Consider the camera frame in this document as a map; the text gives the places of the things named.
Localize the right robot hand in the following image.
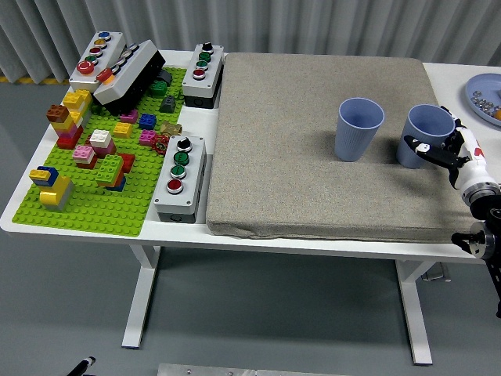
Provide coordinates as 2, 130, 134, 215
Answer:
402, 105, 495, 193

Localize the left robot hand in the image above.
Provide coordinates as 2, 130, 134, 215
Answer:
67, 355, 97, 376

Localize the blue ribbed cup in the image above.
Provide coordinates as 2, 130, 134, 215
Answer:
395, 103, 457, 170
333, 96, 386, 162

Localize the blue plate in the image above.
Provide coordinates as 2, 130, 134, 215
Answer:
464, 73, 501, 127

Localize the white table leg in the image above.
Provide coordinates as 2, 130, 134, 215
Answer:
121, 245, 161, 349
394, 260, 435, 366

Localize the green studded baseplate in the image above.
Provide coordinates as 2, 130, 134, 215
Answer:
11, 67, 189, 239

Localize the blue yellow grey brick duck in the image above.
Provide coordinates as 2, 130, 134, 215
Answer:
29, 165, 75, 212

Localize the grey-brown cushion mat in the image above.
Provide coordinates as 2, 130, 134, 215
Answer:
205, 52, 483, 244

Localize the grey four-button control box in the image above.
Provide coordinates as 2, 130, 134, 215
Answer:
181, 42, 226, 110
153, 135, 207, 224

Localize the green orange blue brick stack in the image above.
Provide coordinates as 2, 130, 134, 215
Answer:
95, 154, 128, 193

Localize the red building brick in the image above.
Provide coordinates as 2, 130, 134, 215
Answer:
117, 152, 136, 173

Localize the white pink brick stack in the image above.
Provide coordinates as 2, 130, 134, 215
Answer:
88, 128, 117, 157

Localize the brass valve red handwheel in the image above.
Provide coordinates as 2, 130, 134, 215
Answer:
151, 121, 184, 154

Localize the brown yellow pink red brick stack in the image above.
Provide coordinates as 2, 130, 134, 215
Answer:
45, 103, 85, 150

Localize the yellow building brick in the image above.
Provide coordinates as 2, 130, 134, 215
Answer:
113, 121, 134, 139

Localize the grey pleated curtain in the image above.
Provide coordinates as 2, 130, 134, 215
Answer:
0, 0, 501, 84

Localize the white button box black base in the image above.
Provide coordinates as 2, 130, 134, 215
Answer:
92, 38, 168, 117

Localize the white five-button control box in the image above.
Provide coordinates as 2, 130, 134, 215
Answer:
68, 31, 127, 93

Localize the grey metal bracket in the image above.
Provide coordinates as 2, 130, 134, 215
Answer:
420, 262, 452, 283

